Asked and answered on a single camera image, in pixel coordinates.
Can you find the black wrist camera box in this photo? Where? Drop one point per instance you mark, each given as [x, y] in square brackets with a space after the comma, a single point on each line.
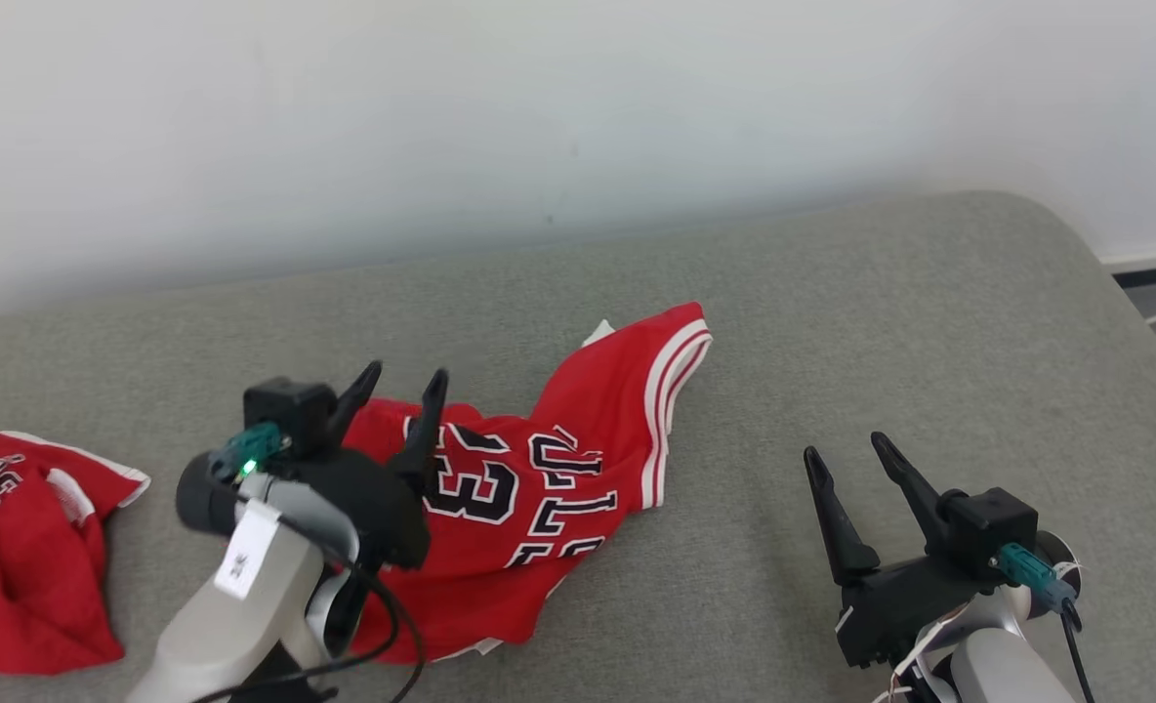
[993, 527]
[290, 410]

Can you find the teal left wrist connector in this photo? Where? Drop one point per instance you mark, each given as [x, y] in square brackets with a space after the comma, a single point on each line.
[251, 449]

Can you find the white paper label tag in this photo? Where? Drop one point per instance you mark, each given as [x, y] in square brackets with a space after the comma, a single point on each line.
[246, 552]

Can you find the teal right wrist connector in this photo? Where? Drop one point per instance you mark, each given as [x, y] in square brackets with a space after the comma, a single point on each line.
[1032, 576]

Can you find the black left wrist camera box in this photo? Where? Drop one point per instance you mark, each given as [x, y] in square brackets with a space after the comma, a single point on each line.
[290, 410]

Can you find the red shorts white waistband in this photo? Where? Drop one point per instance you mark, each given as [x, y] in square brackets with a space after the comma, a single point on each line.
[21, 576]

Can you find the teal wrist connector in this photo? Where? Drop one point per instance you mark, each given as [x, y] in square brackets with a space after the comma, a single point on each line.
[1032, 576]
[251, 449]

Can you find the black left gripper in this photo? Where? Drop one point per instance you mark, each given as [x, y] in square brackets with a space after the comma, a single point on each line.
[378, 508]

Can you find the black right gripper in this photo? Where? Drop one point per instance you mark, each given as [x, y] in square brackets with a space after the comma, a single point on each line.
[900, 610]

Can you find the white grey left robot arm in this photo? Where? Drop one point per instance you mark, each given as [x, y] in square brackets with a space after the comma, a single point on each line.
[246, 625]

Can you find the red basketball jersey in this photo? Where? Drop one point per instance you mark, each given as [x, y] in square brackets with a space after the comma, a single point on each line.
[558, 469]

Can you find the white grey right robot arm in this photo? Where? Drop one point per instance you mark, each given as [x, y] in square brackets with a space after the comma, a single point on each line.
[1003, 664]

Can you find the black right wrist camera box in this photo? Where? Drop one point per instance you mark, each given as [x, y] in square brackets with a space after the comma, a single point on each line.
[993, 527]

